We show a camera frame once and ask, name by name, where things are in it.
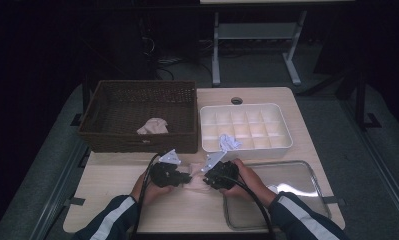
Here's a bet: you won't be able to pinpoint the white divided organizer box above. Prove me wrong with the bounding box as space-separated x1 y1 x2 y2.
199 103 294 161

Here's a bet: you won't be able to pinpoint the white metal table frame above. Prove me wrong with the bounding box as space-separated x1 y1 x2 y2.
211 11 308 87

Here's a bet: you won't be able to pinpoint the person's right hand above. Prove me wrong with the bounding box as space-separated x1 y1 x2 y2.
220 158 277 208

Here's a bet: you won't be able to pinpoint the black metal stand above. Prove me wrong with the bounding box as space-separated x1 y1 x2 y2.
351 66 383 131

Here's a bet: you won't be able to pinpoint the black floor cables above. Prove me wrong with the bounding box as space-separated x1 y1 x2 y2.
138 16 215 81

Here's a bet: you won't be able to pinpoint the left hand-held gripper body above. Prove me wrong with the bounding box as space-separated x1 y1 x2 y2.
150 148 183 188

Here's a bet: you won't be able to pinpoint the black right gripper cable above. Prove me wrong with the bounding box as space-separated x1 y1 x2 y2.
225 174 277 240

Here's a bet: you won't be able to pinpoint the clear plastic lid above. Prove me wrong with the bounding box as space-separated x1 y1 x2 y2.
223 160 331 233

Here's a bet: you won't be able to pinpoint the brown wicker basket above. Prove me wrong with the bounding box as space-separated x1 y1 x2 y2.
78 79 200 154

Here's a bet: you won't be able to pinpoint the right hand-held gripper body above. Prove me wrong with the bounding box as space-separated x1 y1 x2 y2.
200 150 240 191

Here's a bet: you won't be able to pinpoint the person's left hand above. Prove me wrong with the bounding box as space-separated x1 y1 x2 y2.
130 171 175 206

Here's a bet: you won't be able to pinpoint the white sock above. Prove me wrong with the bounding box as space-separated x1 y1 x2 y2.
218 133 243 153

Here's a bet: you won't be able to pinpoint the beige sock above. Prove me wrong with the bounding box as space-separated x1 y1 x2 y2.
136 118 170 135

